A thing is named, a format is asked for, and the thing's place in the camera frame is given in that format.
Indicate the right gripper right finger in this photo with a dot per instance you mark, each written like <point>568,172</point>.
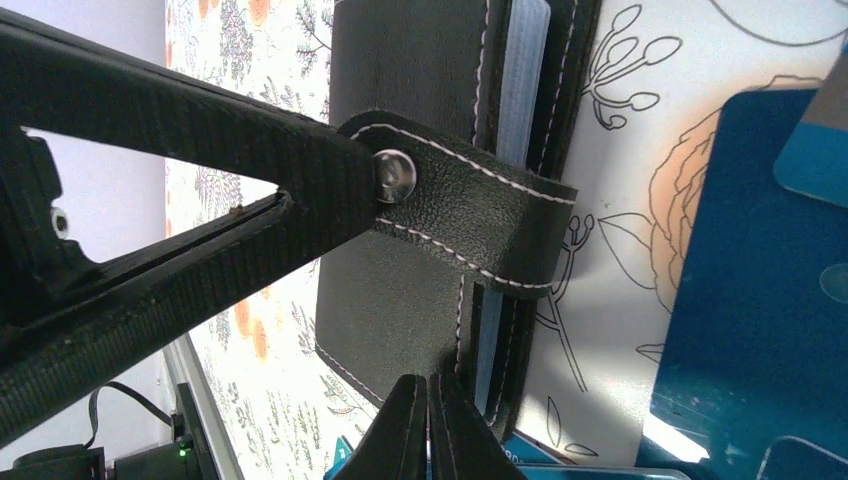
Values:
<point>462,446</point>

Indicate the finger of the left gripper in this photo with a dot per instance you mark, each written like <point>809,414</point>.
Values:
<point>54,81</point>
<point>69,324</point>

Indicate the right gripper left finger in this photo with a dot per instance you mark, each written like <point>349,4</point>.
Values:
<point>395,446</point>

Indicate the black leather card holder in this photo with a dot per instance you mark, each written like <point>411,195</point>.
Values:
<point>482,98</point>

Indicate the blue striped card upper left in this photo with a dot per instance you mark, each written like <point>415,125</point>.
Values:
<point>752,383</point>

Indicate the floral patterned table mat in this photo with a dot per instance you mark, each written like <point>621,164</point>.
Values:
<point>657,76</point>

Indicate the aluminium front rail frame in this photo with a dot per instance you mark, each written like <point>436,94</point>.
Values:
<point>202,430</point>

